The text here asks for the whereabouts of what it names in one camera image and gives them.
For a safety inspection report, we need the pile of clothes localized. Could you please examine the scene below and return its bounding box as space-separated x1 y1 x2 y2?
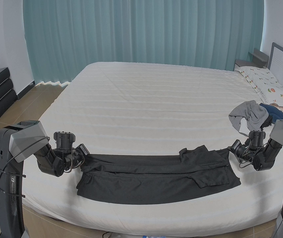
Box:
228 101 283 136

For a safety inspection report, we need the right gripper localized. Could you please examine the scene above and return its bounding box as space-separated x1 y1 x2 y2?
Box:
231 139 251 162

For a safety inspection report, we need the grey bedside table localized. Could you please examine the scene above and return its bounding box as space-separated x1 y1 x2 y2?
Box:
234 48 268 70

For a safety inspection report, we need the black T-shirt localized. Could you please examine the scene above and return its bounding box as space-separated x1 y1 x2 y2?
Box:
77 145 242 205

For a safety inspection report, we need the white printed pillow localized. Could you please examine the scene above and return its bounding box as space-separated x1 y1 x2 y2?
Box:
234 66 283 108

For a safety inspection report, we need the blue-green curtain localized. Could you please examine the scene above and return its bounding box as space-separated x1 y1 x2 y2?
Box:
23 0 264 82

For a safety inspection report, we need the black cable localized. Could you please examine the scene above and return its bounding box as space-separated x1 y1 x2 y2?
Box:
0 137 51 205

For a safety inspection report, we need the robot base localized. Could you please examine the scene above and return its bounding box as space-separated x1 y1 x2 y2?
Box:
114 234 168 238

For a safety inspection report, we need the bed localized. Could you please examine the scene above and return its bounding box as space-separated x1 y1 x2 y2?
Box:
21 42 283 235

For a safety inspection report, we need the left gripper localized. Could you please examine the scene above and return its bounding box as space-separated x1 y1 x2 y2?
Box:
69 143 90 168

